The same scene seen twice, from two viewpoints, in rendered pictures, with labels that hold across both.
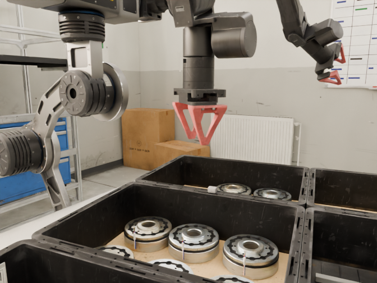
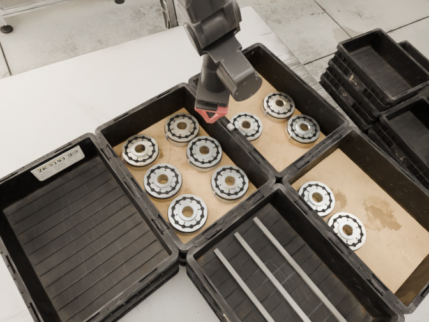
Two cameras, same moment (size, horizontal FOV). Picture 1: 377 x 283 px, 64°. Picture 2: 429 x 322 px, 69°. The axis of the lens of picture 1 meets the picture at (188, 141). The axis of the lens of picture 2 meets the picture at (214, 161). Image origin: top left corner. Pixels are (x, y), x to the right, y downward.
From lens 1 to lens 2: 53 cm
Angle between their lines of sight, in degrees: 52
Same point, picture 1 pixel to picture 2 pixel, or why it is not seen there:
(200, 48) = (211, 66)
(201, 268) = (196, 175)
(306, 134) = not seen: outside the picture
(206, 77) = (215, 85)
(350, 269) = (284, 223)
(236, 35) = (230, 87)
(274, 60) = not seen: outside the picture
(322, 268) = (268, 213)
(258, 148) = not seen: outside the picture
